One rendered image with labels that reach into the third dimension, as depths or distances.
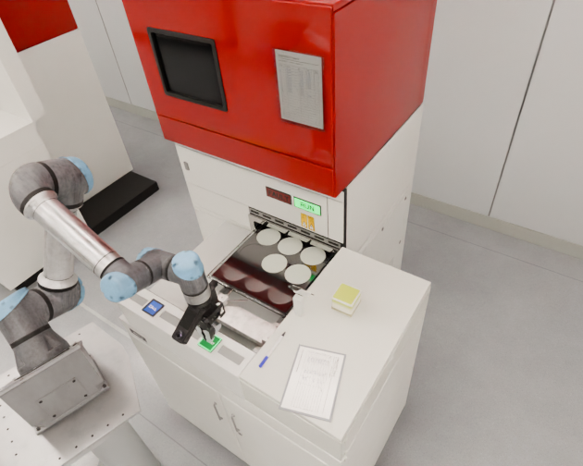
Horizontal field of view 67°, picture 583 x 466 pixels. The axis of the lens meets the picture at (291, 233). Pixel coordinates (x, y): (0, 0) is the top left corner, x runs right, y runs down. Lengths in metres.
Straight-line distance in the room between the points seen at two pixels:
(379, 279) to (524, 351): 1.32
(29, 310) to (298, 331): 0.81
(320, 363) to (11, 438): 0.98
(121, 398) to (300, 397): 0.61
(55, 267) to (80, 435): 0.52
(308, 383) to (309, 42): 0.93
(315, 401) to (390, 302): 0.42
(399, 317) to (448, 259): 1.59
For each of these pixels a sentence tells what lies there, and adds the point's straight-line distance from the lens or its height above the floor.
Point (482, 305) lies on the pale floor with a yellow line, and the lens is 2.84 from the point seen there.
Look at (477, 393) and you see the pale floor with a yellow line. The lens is 2.52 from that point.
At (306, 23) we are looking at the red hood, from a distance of 1.24.
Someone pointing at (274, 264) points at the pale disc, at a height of 0.90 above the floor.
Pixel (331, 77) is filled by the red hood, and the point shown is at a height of 1.64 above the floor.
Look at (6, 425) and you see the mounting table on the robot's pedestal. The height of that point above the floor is 0.82.
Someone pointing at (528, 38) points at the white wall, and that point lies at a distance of 2.70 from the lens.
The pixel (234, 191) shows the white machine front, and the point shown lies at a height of 1.03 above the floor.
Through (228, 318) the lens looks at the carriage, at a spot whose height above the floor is 0.88.
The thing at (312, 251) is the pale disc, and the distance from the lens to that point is 1.75.
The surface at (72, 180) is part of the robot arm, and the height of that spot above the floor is 1.45.
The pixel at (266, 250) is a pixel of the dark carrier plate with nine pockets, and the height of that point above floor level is 0.90.
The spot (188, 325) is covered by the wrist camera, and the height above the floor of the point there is 1.13.
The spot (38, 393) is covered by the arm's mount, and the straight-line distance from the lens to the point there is 1.56.
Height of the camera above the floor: 2.15
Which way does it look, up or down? 43 degrees down
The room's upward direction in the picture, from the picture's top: 6 degrees counter-clockwise
